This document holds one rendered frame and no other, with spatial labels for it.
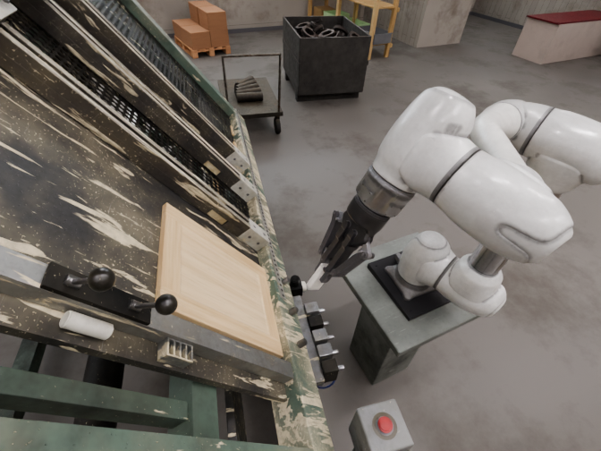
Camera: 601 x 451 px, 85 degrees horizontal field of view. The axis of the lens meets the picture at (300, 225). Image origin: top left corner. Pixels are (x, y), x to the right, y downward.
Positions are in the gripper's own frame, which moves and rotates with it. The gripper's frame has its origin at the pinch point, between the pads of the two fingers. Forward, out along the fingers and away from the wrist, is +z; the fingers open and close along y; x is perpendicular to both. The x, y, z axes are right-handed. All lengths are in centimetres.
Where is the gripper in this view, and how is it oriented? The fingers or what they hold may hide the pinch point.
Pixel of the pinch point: (319, 276)
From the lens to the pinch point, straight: 70.8
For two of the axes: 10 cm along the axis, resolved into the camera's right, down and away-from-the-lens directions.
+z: -4.6, 7.3, 5.1
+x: 8.1, 1.0, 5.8
